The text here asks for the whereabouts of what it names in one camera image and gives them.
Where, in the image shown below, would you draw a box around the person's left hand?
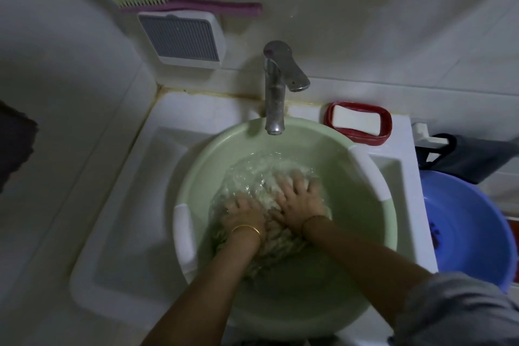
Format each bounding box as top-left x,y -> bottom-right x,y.
221,195 -> 268,245

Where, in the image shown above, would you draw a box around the person's right hand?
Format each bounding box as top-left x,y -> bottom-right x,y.
269,171 -> 331,233

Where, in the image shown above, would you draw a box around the cream leaf-patterned clothes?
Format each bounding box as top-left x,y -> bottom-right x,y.
210,167 -> 329,277

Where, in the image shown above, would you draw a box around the light green plastic basin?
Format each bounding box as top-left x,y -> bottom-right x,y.
172,116 -> 398,341

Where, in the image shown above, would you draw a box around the white soap bar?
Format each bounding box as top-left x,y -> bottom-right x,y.
332,106 -> 382,135

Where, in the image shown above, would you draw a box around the metal faucet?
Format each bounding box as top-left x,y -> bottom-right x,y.
262,40 -> 311,136

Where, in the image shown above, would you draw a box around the red soap dish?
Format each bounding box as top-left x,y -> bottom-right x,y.
323,101 -> 393,147

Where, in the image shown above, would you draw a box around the person's right forearm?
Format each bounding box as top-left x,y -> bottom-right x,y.
302,218 -> 433,326

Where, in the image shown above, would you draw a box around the person's left forearm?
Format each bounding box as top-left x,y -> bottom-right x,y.
139,230 -> 267,346

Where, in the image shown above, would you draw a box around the person's grey patterned shirt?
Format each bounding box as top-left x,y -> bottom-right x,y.
387,271 -> 519,346

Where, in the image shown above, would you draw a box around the gold bangle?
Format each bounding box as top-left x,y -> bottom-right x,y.
230,224 -> 262,239

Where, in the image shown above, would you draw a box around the white ceramic sink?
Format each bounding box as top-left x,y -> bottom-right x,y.
69,88 -> 440,346

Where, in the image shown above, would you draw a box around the blue plastic basin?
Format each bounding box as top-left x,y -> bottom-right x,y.
420,170 -> 519,294

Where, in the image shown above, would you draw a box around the dark grey cloth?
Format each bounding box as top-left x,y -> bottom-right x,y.
415,134 -> 519,185

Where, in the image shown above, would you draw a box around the dark purple towel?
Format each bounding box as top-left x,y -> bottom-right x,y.
0,100 -> 39,192

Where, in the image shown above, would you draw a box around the thin cord bracelet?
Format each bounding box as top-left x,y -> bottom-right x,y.
301,215 -> 327,233

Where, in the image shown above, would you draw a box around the white wall box grey ribbed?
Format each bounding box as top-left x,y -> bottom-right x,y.
137,10 -> 227,69

